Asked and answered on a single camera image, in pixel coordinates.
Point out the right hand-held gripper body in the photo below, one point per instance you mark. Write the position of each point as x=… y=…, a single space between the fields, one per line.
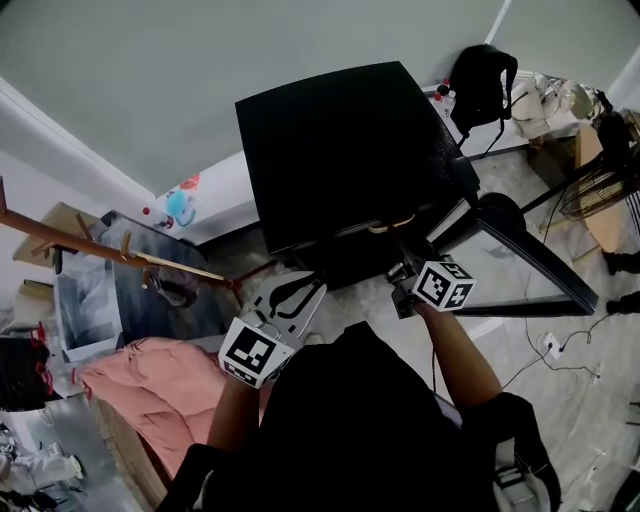
x=442 y=285

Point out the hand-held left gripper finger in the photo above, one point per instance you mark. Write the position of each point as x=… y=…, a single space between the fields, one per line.
x=265 y=295
x=307 y=310

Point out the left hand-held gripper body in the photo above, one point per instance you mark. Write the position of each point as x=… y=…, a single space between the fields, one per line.
x=250 y=350

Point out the tray with yellow bread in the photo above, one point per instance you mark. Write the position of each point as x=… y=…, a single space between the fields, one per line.
x=395 y=226

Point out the black fridge cabinet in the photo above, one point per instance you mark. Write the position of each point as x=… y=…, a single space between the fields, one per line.
x=340 y=150

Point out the person's left forearm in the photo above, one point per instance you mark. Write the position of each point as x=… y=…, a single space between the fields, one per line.
x=235 y=420

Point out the person's right forearm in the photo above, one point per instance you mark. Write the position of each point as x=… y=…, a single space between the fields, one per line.
x=460 y=360

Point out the pink quilt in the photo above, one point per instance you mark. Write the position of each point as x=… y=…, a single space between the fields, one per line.
x=160 y=390

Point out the black framed glass door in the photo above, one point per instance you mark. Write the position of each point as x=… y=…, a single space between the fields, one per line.
x=550 y=260

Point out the blue plastic toy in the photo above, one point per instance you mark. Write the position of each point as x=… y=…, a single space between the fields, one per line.
x=179 y=210

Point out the white power strip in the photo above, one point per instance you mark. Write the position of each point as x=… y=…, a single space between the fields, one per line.
x=550 y=345

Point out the person's black clothing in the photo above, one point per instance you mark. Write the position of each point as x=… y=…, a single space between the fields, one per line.
x=360 y=430

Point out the beige cloth bag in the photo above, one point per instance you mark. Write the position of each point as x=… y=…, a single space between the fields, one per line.
x=530 y=110

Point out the black backpack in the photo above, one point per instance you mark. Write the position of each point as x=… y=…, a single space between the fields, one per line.
x=480 y=85

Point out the wooden coat rack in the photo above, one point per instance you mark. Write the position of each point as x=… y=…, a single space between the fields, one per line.
x=65 y=235

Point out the brown cardboard sheet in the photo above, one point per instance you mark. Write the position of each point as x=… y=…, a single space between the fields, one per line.
x=35 y=240

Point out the wooden bed frame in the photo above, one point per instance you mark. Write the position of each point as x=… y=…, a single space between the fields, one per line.
x=130 y=450

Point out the plastic wrapped picture frame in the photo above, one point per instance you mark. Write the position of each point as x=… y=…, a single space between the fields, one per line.
x=85 y=305

